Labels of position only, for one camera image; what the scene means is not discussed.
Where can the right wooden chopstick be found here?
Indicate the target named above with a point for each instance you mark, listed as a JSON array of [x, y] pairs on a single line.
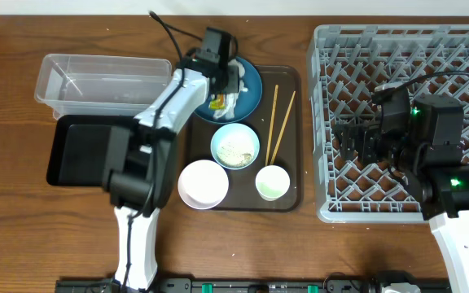
[[283, 126]]

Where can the yellow snack wrapper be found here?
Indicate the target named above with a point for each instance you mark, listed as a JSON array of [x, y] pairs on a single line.
[[218, 102]]

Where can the left wooden chopstick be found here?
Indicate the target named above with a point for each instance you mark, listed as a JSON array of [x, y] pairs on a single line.
[[271, 128]]

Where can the brown serving tray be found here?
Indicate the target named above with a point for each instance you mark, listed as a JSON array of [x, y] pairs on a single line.
[[266, 129]]

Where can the grey dishwasher rack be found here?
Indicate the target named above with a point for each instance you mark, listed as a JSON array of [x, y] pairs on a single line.
[[345, 63]]

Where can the light blue bowl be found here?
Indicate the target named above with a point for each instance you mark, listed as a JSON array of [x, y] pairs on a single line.
[[235, 146]]

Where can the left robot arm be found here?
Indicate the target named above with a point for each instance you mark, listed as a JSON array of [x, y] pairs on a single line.
[[139, 167]]

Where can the white cup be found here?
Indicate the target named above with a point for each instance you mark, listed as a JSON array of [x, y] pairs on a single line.
[[272, 182]]

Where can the clear plastic bin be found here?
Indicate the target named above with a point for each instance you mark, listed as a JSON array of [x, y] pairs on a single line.
[[100, 85]]

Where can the dark blue plate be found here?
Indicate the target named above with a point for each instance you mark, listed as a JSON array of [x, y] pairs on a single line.
[[240, 105]]

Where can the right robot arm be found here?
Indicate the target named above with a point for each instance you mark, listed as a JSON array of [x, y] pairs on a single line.
[[421, 139]]

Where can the white tissue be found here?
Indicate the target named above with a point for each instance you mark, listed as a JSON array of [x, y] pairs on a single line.
[[228, 113]]

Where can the black tray bin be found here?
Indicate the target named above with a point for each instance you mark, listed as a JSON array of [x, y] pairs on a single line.
[[79, 149]]

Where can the wooden chopstick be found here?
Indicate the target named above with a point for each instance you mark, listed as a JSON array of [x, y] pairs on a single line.
[[283, 126], [271, 128]]

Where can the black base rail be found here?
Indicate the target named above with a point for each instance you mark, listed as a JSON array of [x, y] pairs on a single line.
[[384, 281]]

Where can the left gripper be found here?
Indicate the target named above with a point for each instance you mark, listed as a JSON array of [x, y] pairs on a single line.
[[224, 77]]

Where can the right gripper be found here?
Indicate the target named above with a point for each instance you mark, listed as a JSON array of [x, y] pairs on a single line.
[[369, 133]]

